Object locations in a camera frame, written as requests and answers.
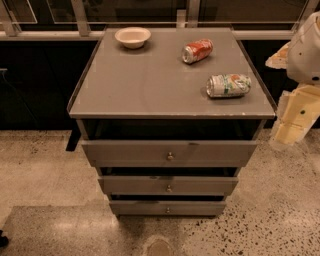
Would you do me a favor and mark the grey top drawer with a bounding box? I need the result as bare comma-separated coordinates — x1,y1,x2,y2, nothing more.
82,140,257,168

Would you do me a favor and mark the red soda can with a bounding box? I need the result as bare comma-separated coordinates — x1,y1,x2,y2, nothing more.
182,39,213,64

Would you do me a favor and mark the white paper bowl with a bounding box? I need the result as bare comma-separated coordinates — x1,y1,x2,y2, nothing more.
115,27,151,49

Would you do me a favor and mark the grey drawer cabinet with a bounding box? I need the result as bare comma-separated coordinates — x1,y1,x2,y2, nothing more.
68,28,275,205

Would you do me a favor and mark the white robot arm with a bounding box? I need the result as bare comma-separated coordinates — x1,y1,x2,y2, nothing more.
265,11,320,148

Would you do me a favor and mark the white green soda can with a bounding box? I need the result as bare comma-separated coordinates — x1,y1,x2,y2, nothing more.
206,74,251,98

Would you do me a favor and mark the white metal window railing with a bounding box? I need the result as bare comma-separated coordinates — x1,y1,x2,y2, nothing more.
0,0,320,41

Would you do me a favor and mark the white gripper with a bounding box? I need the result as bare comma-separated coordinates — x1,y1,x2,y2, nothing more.
265,43,320,145

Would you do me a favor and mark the black object at floor edge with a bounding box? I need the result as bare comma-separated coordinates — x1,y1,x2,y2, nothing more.
0,230,9,247

